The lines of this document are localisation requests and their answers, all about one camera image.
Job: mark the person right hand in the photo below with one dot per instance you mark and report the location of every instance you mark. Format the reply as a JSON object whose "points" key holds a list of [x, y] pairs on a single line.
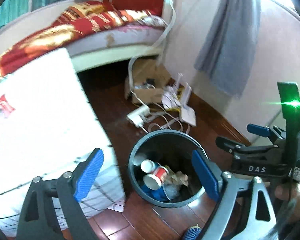
{"points": [[290, 191]]}

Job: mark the white wifi router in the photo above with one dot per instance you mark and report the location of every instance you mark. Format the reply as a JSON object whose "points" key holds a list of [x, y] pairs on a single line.
{"points": [[176, 98]]}

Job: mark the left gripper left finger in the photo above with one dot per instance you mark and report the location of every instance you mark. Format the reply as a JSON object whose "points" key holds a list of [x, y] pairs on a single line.
{"points": [[38, 219]]}

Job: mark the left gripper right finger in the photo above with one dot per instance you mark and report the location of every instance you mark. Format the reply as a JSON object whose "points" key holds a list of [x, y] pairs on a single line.
{"points": [[258, 217]]}

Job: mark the blue white paper cup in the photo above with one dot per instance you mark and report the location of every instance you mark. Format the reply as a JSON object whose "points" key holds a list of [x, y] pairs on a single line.
{"points": [[148, 166]]}

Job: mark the red paper cup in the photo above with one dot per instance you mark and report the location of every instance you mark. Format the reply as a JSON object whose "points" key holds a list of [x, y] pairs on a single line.
{"points": [[156, 179]]}

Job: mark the grey curtain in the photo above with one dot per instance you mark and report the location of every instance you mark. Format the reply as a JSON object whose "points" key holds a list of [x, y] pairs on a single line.
{"points": [[228, 53]]}

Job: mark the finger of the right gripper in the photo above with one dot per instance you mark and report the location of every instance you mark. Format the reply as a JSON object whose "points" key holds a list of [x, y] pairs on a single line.
{"points": [[258, 130]]}

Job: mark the black round trash bin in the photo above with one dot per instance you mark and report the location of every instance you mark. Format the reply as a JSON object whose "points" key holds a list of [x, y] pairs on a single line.
{"points": [[171, 148]]}

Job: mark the white power strip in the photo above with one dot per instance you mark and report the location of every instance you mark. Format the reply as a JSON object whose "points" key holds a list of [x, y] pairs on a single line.
{"points": [[137, 116]]}

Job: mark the brown cardboard box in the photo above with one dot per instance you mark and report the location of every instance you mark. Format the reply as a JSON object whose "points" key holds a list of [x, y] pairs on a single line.
{"points": [[148, 82]]}

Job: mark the white bed mattress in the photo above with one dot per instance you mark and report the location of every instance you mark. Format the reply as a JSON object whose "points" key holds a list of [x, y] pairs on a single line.
{"points": [[120, 44]]}

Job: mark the red gold patterned blanket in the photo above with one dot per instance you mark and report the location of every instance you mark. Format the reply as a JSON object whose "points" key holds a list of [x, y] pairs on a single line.
{"points": [[74, 23]]}

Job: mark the white checkered tablecloth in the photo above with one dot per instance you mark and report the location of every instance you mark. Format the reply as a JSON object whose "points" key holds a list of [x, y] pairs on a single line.
{"points": [[47, 127]]}

